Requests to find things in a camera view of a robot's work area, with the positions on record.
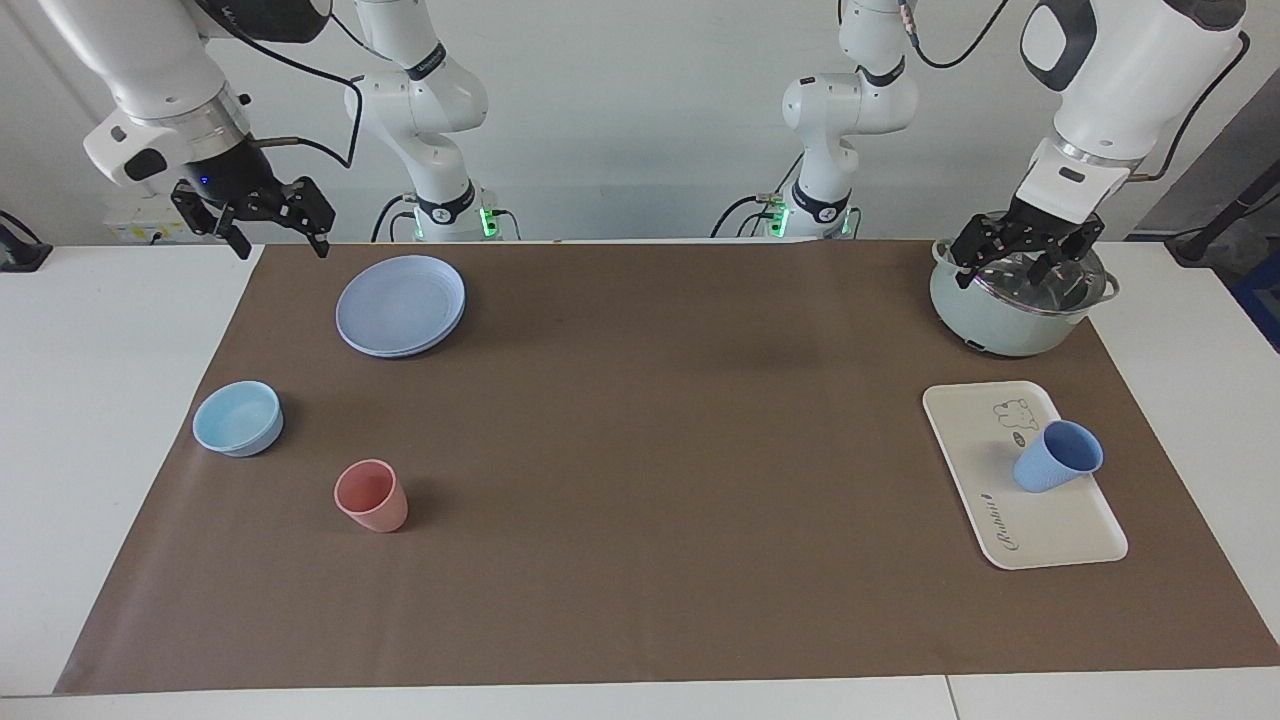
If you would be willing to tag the cream tray with bear print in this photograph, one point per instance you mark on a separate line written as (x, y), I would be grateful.
(1040, 530)

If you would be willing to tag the light blue plastic bowl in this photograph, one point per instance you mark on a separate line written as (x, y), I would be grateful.
(238, 418)

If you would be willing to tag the brown table mat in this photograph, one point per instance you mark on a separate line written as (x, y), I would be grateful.
(650, 500)

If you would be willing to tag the black clamp stand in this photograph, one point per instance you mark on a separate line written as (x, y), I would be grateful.
(20, 250)

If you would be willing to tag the blue plastic cup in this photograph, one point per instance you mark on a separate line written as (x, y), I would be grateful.
(1050, 465)

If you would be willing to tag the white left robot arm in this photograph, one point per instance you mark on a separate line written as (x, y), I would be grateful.
(1120, 70)

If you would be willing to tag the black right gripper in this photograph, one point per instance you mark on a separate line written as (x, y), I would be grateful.
(235, 185)

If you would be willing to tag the pale green cooking pot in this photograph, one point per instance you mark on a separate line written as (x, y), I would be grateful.
(1000, 332)

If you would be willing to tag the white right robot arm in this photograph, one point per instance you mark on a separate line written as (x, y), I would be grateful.
(150, 60)

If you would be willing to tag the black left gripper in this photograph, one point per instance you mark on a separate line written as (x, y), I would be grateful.
(1030, 230)

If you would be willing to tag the white wall socket strip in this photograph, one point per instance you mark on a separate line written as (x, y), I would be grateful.
(140, 225)

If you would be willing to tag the pink plastic cup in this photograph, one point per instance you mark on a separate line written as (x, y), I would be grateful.
(372, 500)

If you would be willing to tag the black tripod leg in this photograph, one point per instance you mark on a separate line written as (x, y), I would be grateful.
(1200, 240)

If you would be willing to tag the blue plastic plate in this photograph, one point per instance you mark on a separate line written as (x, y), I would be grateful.
(400, 305)

